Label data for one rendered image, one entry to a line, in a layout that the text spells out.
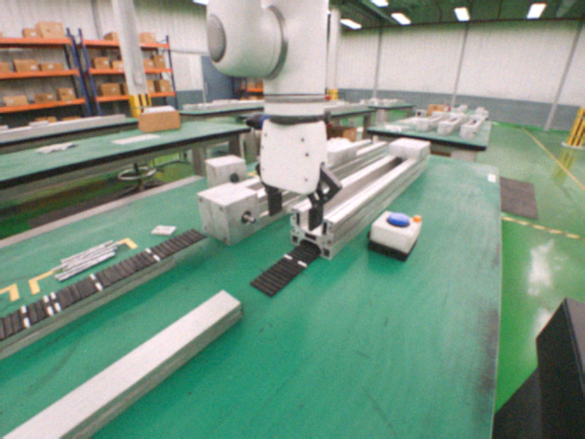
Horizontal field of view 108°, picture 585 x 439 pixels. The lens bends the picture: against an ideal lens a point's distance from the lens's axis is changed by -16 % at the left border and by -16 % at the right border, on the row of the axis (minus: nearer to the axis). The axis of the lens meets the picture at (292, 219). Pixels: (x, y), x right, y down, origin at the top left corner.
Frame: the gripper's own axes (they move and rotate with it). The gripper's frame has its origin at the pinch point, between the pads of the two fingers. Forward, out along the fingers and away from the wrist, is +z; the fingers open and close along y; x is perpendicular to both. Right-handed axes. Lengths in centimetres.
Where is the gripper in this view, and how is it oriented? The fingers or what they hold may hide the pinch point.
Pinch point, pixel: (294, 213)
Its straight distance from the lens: 42.7
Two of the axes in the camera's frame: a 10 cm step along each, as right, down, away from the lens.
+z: 0.0, 8.8, 4.7
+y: 7.8, 2.9, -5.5
